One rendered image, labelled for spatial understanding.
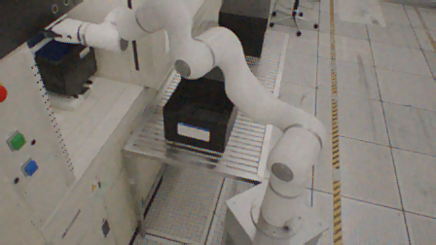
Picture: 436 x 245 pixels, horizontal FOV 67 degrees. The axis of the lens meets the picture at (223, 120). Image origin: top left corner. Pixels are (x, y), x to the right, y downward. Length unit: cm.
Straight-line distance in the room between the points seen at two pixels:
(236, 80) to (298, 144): 24
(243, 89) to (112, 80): 87
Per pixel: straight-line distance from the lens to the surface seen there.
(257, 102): 92
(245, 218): 125
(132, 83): 161
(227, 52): 97
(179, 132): 141
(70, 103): 150
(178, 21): 95
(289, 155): 89
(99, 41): 127
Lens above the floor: 182
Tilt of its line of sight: 42 degrees down
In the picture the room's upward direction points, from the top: 6 degrees clockwise
